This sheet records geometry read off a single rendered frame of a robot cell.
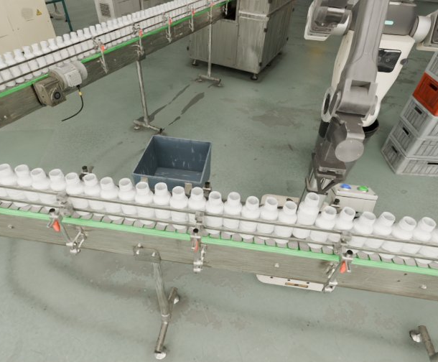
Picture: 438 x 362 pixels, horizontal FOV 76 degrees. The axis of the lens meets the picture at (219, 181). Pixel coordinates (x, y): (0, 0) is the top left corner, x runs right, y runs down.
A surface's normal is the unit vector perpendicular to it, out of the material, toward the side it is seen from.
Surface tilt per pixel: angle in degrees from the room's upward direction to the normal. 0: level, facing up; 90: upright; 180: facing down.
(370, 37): 56
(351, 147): 86
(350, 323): 0
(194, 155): 90
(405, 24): 90
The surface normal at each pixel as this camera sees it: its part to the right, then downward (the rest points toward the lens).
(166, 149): -0.14, 0.68
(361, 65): -0.08, 0.16
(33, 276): 0.05, -0.73
